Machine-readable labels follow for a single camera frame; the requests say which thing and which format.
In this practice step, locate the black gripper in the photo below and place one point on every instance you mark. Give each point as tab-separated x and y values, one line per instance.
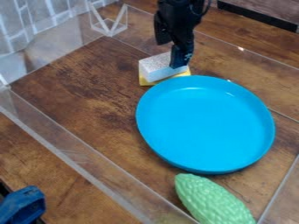
174	19

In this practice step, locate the white speckled foam block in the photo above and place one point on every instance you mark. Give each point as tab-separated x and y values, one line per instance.
154	67

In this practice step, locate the yellow rectangular box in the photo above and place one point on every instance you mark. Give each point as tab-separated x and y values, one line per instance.
145	83

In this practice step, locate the blue round tray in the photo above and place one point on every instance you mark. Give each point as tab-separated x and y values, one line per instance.
204	124

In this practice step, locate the white grid curtain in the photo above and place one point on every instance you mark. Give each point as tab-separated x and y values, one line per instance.
26	17

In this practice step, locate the green bitter gourd toy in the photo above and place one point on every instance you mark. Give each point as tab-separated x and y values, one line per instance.
209	203

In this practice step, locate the clear acrylic enclosure wall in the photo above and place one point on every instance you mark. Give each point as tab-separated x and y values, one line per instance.
68	136

